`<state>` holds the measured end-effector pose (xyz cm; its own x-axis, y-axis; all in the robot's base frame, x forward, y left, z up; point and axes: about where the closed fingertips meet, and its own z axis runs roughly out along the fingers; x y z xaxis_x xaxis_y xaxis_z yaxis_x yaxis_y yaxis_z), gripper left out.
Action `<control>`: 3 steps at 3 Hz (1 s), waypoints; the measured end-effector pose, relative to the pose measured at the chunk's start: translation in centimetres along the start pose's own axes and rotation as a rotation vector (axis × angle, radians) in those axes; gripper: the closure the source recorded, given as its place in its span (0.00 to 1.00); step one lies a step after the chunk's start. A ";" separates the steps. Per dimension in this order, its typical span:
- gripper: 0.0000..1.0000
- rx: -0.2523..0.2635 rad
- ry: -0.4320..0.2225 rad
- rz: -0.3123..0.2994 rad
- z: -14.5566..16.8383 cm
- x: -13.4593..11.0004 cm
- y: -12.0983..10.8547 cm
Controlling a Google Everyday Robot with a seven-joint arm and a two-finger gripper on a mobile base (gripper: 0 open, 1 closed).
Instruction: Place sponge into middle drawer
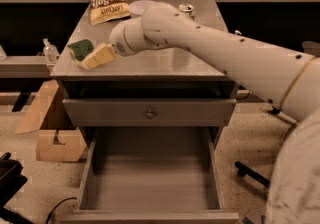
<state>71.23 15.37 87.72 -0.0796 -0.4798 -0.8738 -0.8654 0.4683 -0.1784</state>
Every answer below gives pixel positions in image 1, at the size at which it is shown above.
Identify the white bowl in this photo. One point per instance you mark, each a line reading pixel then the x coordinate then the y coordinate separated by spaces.
pixel 137 8

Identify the black object lower left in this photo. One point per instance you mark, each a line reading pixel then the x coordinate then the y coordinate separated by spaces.
pixel 11 180

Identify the clear plastic bottle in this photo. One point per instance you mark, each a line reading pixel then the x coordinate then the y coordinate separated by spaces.
pixel 50 51

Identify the soda can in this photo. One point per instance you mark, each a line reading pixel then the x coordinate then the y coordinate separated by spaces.
pixel 187 9

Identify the chip bag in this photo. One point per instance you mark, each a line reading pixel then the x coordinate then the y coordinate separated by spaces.
pixel 105 10

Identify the grey drawer cabinet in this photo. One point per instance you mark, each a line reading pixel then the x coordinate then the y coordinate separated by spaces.
pixel 163 74

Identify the open bottom grey drawer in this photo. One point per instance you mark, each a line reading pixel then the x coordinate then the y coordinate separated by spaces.
pixel 150 175

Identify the green and yellow sponge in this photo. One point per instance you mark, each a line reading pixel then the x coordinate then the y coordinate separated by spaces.
pixel 80 49

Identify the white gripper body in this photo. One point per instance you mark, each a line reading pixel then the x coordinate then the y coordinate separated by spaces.
pixel 117 40

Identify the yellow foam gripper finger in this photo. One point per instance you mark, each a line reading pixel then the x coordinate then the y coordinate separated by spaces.
pixel 101 55

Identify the closed middle grey drawer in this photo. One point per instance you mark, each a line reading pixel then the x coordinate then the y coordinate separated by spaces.
pixel 149 112

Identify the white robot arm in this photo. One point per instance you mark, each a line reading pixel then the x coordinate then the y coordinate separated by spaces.
pixel 287 79

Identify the cardboard box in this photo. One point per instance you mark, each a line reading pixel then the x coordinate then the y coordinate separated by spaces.
pixel 57 139

